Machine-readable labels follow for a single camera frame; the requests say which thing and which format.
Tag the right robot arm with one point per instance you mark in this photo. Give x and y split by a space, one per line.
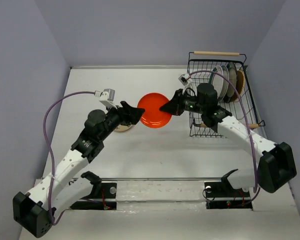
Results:
273 163

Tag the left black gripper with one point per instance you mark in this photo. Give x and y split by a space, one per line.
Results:
127 114

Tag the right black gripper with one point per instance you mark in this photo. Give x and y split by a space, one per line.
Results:
172 107

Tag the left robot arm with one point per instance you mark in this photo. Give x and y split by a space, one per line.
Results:
41 207

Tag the woven bamboo round plate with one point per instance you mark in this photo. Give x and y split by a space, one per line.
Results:
240 84

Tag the black wire dish rack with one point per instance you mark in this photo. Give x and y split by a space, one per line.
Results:
243 108

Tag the orange plate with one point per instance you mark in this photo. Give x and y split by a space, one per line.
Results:
153 117

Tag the white plate teal red rim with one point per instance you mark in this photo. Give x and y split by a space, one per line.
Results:
216 79

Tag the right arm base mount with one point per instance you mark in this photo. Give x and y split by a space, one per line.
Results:
218 197

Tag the black rimmed beige plate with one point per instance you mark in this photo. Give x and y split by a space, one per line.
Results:
232 76

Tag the small cream floral plate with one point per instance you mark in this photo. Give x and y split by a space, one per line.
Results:
122 128

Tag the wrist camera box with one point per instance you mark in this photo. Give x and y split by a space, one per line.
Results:
106 97
186 81

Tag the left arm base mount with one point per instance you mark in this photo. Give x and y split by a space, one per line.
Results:
102 198

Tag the teal rim Hao Wei plate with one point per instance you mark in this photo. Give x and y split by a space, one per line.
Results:
225 83

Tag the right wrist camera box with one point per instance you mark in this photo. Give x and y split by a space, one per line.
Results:
186 81

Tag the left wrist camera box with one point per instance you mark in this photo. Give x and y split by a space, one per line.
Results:
106 97

